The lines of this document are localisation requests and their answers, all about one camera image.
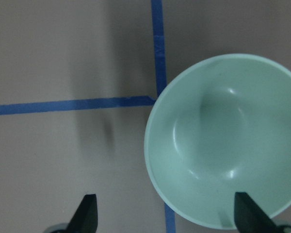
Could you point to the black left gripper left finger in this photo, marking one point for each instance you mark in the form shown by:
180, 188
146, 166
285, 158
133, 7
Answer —
84, 219

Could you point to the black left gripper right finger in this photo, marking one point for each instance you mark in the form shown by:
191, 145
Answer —
249, 217

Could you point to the green bowl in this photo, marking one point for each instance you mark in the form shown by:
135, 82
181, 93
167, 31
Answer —
220, 127

